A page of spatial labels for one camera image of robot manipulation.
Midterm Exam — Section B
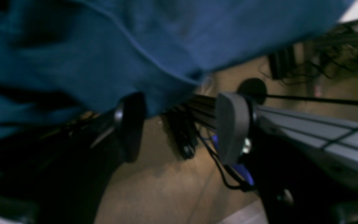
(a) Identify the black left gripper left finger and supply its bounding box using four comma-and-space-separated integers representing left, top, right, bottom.
36, 93, 146, 224

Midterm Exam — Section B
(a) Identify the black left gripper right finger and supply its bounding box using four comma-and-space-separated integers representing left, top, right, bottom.
215, 92, 358, 224

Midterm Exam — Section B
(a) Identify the black round lamp base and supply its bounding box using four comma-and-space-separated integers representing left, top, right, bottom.
237, 78, 358, 106

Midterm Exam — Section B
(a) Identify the dark blue t-shirt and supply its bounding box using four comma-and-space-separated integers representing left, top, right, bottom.
0, 0, 354, 140

